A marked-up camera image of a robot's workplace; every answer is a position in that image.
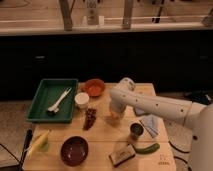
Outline yellow apple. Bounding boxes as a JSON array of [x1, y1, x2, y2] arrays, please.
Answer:
[[110, 112, 120, 121]]

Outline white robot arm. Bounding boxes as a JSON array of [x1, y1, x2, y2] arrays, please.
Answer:
[[109, 77, 213, 171]]

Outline orange bowl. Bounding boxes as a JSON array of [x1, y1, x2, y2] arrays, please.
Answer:
[[81, 79, 105, 97]]

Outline purple bowl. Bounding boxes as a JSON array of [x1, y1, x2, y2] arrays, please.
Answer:
[[60, 136, 89, 167]]

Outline blue sponge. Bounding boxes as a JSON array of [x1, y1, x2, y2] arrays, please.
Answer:
[[133, 108, 148, 116]]

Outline dark red grapes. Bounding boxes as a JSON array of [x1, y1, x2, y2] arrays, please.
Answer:
[[83, 108, 97, 130]]

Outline metal can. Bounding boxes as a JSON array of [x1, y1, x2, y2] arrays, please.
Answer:
[[130, 123, 144, 140]]

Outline white cup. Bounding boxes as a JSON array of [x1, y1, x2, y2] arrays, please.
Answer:
[[75, 92, 89, 109]]

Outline light blue cloth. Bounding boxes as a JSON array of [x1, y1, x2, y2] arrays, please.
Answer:
[[140, 115, 158, 138]]

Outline green cucumber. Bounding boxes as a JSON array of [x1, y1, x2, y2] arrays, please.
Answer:
[[134, 143, 160, 154]]

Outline white dish brush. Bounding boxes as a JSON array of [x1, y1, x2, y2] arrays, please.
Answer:
[[47, 88, 72, 115]]

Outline green plastic tray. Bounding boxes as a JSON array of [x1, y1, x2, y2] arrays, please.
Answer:
[[27, 79, 78, 123]]

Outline corn cob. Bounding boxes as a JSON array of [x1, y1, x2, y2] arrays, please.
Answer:
[[27, 131, 50, 156]]

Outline black cable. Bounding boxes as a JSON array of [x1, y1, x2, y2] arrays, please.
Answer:
[[168, 136, 191, 155]]

